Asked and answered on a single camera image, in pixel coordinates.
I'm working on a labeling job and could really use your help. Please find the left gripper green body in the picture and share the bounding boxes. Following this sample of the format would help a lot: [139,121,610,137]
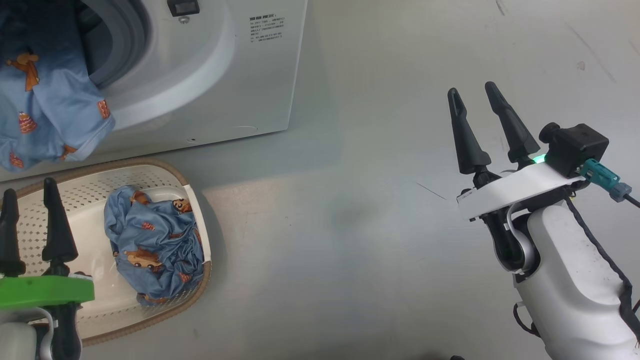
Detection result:
[0,275,96,360]

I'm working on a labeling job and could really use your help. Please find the cream perforated laundry basket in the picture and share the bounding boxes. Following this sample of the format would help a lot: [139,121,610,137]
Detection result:
[0,159,212,347]

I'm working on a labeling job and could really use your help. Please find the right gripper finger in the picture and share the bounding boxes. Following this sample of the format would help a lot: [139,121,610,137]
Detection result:
[484,81,542,169]
[447,87,501,190]

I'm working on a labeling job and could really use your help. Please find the small printed text label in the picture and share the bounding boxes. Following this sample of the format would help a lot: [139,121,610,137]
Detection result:
[248,16,286,43]

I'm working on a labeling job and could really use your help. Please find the blue cartoon print garment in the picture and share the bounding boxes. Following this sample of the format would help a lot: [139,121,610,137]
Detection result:
[104,185,205,306]
[0,0,116,173]

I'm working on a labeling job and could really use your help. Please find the right teal cable connector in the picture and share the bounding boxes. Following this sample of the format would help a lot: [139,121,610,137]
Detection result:
[580,158,632,203]

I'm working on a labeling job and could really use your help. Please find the white front-load washing machine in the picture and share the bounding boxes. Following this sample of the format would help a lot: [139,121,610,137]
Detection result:
[0,0,308,182]

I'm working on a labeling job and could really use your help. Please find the black cable along right arm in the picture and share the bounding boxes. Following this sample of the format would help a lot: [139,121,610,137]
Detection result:
[565,197,640,341]

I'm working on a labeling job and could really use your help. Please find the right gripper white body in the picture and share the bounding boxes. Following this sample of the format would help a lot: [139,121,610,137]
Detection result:
[456,162,586,273]

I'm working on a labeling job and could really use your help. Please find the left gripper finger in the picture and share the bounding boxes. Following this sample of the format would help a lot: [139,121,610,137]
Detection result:
[0,189,26,277]
[41,177,79,276]

